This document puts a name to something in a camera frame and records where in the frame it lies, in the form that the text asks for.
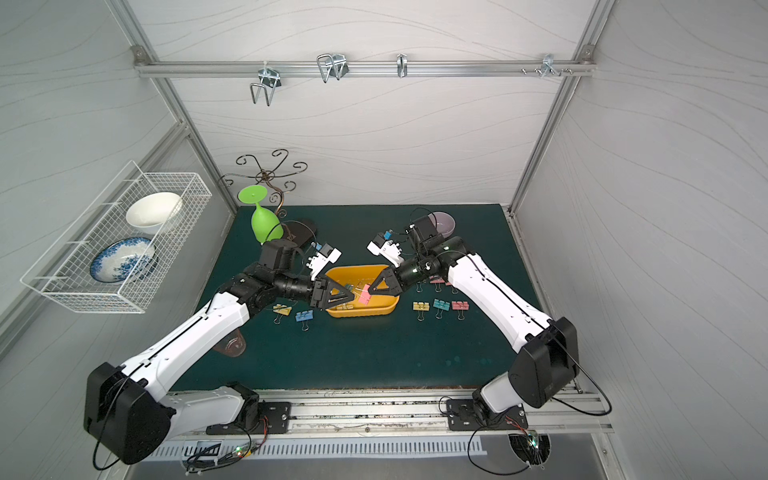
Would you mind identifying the metal hook right end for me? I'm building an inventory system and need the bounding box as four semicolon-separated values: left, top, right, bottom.
520;55;573;78

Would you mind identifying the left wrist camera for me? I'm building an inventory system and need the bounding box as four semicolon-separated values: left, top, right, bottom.
306;242;342;280

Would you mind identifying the white ceramic bowl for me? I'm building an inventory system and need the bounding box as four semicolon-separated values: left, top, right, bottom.
125;192;184;235

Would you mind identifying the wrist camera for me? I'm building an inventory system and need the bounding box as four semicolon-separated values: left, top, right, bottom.
306;242;342;280
367;231;404;267

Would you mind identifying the blue patterned plate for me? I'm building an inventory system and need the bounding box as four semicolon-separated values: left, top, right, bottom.
89;237;156;284

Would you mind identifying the green plastic wine glass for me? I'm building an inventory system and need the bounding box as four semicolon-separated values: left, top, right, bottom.
238;185;284;244

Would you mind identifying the clear plastic cup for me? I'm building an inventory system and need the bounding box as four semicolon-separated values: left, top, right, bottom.
213;328;247;358

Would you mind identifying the purple ceramic bowl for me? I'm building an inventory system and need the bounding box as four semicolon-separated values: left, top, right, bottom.
429;211;456;238

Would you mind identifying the double prong metal hook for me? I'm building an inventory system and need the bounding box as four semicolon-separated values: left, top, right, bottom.
249;65;282;106

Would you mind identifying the blue binder clip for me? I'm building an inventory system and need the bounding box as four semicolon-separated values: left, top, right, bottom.
295;310;314;332

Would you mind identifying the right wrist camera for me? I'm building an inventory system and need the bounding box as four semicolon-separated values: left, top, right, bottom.
367;231;404;267

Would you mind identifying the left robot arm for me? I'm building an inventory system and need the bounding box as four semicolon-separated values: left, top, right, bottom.
84;239;354;465

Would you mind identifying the large pink binder clip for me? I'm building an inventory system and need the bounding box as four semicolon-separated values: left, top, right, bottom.
358;284;371;306

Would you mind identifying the yellow plastic storage box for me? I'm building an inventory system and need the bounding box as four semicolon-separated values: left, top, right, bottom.
326;265;399;318

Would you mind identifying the cream binder clip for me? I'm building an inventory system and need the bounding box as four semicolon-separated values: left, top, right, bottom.
272;304;293;325

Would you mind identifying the yellow binder clip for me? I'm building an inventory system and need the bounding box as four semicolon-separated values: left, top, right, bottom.
412;301;430;322

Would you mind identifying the aluminium crossbar rail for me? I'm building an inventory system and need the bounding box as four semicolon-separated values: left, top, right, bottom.
134;58;597;80

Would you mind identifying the black metal cup stand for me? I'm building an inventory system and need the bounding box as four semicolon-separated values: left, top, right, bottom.
218;148;317;248

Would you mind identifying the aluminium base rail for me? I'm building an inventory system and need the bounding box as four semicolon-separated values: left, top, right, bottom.
119;388;614;444

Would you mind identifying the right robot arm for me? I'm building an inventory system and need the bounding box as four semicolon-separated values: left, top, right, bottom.
367;216;580;417

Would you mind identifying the white wire basket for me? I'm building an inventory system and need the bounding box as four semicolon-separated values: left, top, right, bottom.
20;162;212;314

